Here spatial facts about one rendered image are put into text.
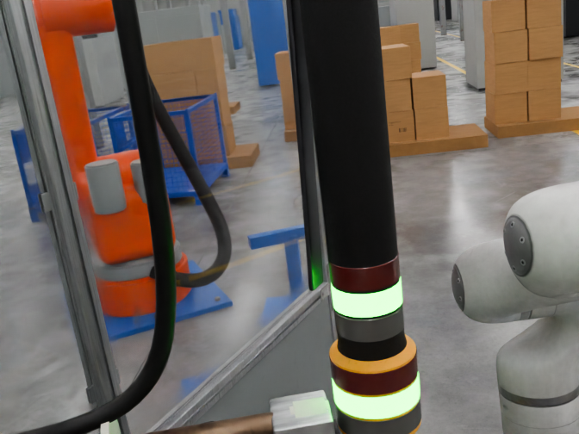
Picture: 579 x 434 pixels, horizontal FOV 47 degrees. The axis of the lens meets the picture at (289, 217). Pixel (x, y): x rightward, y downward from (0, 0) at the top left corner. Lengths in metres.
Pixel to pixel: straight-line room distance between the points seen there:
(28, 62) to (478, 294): 0.73
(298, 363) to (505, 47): 6.93
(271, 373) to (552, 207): 1.17
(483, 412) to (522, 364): 2.05
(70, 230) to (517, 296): 0.68
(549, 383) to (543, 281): 0.44
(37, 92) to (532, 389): 0.85
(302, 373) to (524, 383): 0.89
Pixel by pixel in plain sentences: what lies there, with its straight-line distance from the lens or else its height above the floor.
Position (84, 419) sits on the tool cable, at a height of 1.56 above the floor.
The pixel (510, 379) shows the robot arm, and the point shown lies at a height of 1.18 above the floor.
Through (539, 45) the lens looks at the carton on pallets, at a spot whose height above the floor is 1.03.
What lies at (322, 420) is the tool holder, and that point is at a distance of 0.34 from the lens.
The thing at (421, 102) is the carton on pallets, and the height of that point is 0.58.
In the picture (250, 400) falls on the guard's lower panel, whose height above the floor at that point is 0.89.
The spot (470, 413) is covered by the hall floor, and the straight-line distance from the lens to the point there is 3.08.
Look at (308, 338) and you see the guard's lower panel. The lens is 1.83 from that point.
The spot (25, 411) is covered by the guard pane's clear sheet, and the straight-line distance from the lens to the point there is 1.13.
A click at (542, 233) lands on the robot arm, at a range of 0.61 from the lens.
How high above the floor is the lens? 1.74
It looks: 17 degrees down
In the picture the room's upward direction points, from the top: 7 degrees counter-clockwise
